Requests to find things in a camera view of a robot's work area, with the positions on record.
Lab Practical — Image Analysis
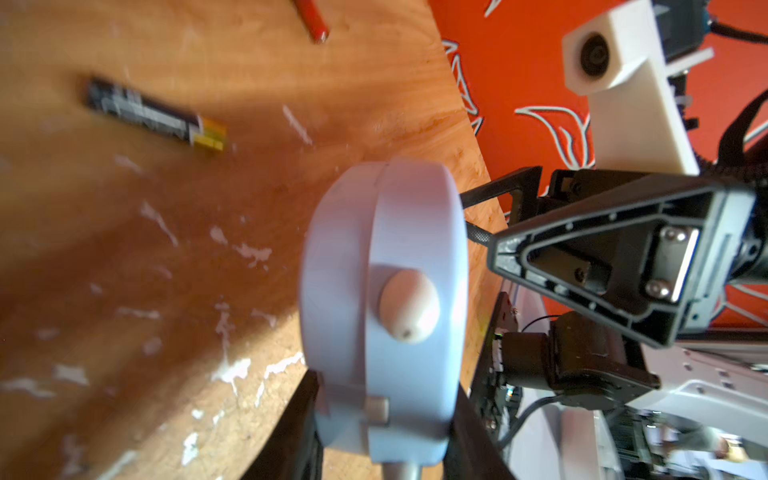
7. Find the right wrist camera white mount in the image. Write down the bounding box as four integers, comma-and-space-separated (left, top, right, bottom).
562, 1, 713, 176

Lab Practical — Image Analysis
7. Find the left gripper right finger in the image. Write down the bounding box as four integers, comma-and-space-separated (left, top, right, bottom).
442, 387, 516, 480

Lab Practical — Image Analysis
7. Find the black gold AA battery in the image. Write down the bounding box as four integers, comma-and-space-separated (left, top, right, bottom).
86, 77, 227, 152

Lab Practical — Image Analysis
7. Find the red AAA battery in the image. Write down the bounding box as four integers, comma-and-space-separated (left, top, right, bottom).
293, 0, 330, 44

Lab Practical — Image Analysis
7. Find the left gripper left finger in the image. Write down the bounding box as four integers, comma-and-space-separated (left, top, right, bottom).
241, 370, 324, 480

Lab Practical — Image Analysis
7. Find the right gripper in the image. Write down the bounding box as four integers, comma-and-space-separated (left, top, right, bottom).
479, 173, 756, 420

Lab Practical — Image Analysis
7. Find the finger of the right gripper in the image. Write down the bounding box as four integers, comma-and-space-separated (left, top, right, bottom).
460, 166, 542, 212

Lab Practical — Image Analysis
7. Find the light blue square alarm clock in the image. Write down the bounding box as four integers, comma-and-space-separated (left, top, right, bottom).
299, 161, 469, 466

